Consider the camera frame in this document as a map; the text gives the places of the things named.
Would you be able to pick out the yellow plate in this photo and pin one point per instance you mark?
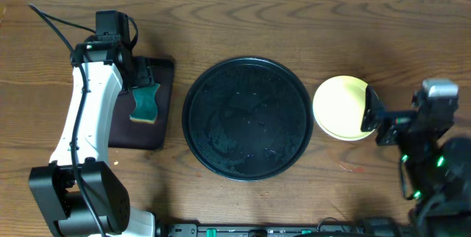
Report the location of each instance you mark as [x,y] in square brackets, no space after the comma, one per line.
[338,106]

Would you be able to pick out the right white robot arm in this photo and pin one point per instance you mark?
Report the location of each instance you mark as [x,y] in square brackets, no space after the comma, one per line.
[436,176]

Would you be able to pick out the dark rectangular tray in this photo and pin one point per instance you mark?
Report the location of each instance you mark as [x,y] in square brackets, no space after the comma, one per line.
[125,133]

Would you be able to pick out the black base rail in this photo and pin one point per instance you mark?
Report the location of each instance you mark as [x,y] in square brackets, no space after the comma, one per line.
[326,227]

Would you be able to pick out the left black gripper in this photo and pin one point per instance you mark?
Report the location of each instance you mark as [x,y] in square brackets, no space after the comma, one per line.
[143,79]

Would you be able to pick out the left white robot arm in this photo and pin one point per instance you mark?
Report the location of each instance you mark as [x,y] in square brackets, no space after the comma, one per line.
[77,193]

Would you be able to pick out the green yellow sponge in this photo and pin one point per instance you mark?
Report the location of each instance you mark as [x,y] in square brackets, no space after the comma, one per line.
[146,109]

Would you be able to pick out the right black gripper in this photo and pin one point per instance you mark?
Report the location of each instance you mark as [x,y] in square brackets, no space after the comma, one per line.
[394,123]

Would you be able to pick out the round black tray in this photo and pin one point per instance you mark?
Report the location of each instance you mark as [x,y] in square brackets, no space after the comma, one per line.
[247,118]

